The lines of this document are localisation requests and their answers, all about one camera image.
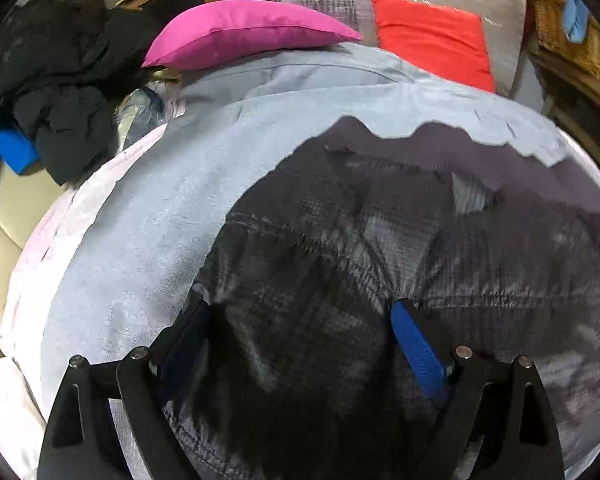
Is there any white pink textured blanket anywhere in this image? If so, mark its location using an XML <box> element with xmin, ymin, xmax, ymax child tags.
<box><xmin>0</xmin><ymin>100</ymin><xmax>186</xmax><ymax>480</ymax></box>

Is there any blue cloth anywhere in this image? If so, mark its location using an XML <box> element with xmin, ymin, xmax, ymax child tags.
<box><xmin>564</xmin><ymin>0</ymin><xmax>592</xmax><ymax>43</ymax></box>

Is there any pink cushion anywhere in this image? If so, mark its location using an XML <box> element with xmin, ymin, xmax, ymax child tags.
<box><xmin>141</xmin><ymin>0</ymin><xmax>363</xmax><ymax>70</ymax></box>

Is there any pile of black clothes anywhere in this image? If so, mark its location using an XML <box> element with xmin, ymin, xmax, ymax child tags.
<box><xmin>0</xmin><ymin>0</ymin><xmax>166</xmax><ymax>187</ymax></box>

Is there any blue bag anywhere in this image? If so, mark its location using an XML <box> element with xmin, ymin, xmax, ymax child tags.
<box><xmin>0</xmin><ymin>120</ymin><xmax>42</xmax><ymax>176</ymax></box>

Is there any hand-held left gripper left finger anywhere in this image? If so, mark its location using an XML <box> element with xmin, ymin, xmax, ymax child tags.
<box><xmin>37</xmin><ymin>296</ymin><xmax>213</xmax><ymax>480</ymax></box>

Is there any wicker basket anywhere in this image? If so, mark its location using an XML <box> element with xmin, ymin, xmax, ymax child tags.
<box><xmin>530</xmin><ymin>0</ymin><xmax>600</xmax><ymax>86</ymax></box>

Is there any weathered wooden chair frame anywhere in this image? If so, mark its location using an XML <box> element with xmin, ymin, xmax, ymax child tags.
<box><xmin>525</xmin><ymin>40</ymin><xmax>600</xmax><ymax>161</ymax></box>

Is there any beige sofa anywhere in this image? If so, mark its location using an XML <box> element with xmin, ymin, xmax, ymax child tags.
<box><xmin>0</xmin><ymin>160</ymin><xmax>76</xmax><ymax>361</ymax></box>

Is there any dark grey puffer jacket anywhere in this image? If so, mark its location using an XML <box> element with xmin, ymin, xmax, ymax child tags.
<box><xmin>162</xmin><ymin>115</ymin><xmax>600</xmax><ymax>480</ymax></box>

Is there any light grey bed sheet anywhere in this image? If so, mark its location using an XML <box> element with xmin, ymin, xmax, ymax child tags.
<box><xmin>40</xmin><ymin>42</ymin><xmax>576</xmax><ymax>421</ymax></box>

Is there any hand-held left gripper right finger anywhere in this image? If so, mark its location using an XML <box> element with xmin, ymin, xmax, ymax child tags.
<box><xmin>390</xmin><ymin>299</ymin><xmax>566</xmax><ymax>480</ymax></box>

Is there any clear plastic bag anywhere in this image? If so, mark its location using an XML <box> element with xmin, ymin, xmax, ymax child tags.
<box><xmin>112</xmin><ymin>70</ymin><xmax>186</xmax><ymax>146</ymax></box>

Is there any red cushion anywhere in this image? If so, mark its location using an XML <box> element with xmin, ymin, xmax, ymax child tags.
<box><xmin>371</xmin><ymin>0</ymin><xmax>497</xmax><ymax>93</ymax></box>

